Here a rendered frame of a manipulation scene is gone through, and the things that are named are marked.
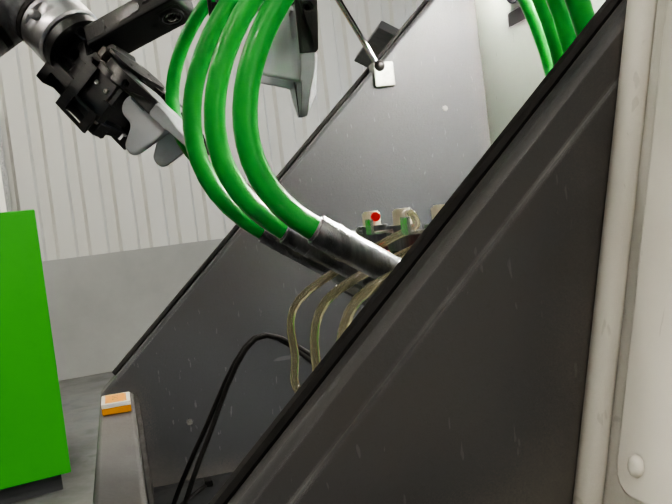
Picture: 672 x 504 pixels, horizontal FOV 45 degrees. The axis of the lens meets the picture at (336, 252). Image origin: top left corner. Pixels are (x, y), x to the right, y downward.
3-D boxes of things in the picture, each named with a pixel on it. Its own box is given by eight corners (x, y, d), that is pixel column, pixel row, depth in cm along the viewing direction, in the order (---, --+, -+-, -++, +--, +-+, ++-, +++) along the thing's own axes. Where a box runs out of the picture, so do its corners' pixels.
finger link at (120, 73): (166, 126, 81) (122, 79, 85) (177, 112, 81) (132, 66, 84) (136, 110, 77) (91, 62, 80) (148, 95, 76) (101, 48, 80)
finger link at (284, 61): (249, 121, 68) (235, 11, 68) (316, 115, 70) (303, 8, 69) (255, 116, 65) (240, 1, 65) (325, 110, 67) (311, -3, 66)
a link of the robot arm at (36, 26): (94, 8, 92) (44, -24, 84) (117, 30, 90) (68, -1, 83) (55, 60, 93) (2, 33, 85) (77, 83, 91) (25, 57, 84)
